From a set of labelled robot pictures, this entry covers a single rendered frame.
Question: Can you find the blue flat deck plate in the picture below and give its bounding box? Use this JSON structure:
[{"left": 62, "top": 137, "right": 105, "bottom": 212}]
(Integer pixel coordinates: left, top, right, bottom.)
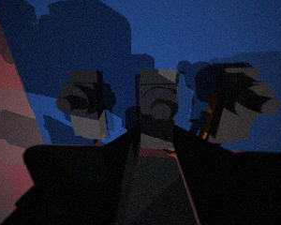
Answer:
[{"left": 0, "top": 0, "right": 281, "bottom": 153}]

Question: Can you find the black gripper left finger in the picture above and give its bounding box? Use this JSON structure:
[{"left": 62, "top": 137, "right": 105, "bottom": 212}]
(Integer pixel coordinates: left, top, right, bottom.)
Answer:
[{"left": 22, "top": 125, "right": 141, "bottom": 225}]

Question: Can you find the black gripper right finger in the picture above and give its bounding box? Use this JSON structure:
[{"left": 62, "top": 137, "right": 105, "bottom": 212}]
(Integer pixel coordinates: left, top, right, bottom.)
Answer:
[{"left": 173, "top": 125, "right": 281, "bottom": 225}]

